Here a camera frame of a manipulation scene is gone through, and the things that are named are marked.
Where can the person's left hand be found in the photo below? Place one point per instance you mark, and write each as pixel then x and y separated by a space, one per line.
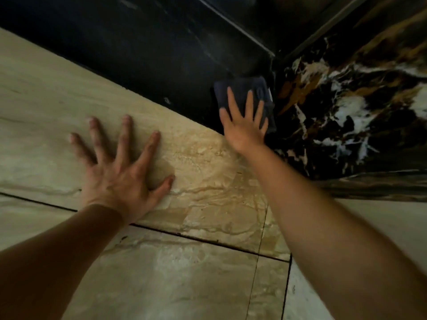
pixel 115 184

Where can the person's right hand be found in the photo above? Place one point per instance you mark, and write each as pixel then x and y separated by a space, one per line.
pixel 243 129

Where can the person's right thumb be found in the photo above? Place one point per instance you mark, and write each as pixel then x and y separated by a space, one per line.
pixel 225 119

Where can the person's left thumb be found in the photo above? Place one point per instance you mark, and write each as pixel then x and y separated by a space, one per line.
pixel 161 189

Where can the person's right little finger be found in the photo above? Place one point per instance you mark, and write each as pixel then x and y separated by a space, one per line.
pixel 265 125

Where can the person's left little finger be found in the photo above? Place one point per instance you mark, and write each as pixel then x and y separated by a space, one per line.
pixel 81 149

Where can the person's left middle finger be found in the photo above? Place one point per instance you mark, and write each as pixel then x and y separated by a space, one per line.
pixel 125 138

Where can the person's right middle finger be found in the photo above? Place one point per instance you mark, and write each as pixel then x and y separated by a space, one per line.
pixel 249 104

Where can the dark blue cleaning cloth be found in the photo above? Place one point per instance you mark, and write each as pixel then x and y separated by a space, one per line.
pixel 246 96

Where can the person's left forearm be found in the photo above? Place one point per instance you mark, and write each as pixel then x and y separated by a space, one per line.
pixel 50 261

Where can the person's right forearm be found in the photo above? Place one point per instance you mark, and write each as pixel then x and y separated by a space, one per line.
pixel 337 239

